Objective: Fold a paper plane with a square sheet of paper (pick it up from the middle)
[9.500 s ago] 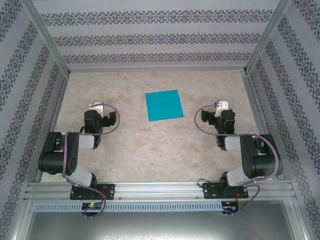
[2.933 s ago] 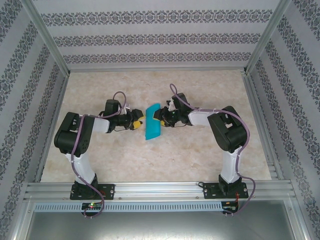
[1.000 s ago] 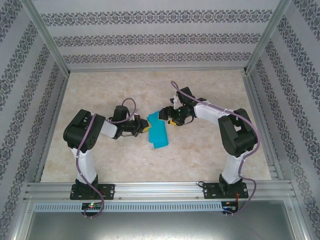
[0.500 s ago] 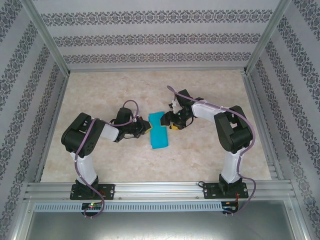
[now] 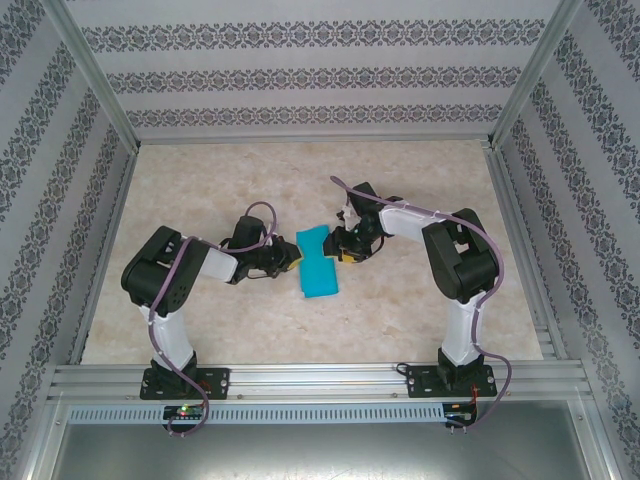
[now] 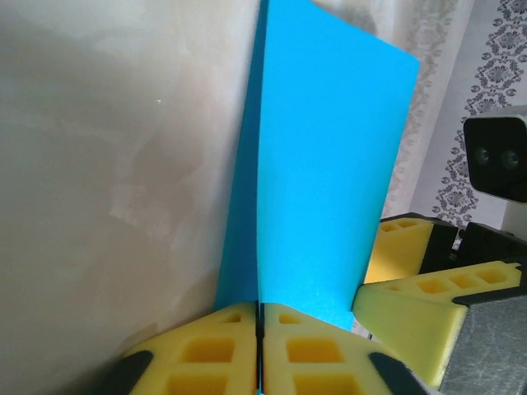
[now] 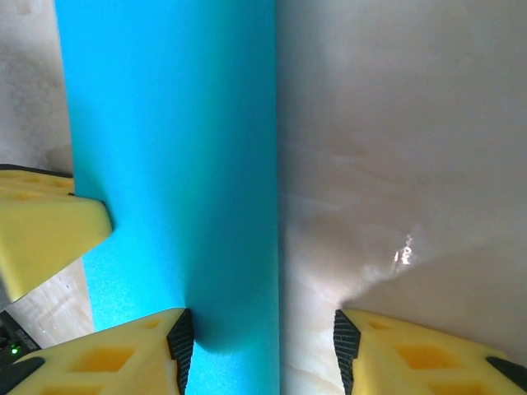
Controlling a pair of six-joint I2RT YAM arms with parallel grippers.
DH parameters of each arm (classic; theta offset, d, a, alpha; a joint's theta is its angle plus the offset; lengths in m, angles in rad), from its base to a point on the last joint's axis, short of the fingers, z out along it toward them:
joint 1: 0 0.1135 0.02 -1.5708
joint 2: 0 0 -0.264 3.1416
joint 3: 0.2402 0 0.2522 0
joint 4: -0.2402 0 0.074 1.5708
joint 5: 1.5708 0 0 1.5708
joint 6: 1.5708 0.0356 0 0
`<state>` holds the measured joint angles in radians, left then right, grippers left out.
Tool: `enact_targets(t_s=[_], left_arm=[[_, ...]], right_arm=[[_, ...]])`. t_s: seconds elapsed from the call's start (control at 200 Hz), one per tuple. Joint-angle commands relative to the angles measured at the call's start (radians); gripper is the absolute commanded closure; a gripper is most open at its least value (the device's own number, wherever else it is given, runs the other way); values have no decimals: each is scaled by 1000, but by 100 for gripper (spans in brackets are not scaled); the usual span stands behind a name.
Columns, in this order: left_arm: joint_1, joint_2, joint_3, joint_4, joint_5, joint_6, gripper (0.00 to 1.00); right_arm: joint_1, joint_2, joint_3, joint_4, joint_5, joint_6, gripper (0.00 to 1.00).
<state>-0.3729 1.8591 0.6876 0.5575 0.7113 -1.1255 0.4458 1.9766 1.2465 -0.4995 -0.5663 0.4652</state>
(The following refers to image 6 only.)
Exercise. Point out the blue paper sheet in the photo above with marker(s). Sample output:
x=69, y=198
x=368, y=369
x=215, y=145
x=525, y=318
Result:
x=325, y=173

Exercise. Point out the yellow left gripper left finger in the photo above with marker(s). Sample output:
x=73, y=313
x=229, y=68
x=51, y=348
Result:
x=206, y=349

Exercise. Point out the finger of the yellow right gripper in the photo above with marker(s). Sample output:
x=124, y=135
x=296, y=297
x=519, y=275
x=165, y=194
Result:
x=411, y=321
x=397, y=251

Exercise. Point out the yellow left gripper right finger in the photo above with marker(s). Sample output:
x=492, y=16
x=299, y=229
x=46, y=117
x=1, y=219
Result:
x=313, y=349

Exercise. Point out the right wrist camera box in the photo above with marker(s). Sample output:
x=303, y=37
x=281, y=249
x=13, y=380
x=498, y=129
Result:
x=498, y=152

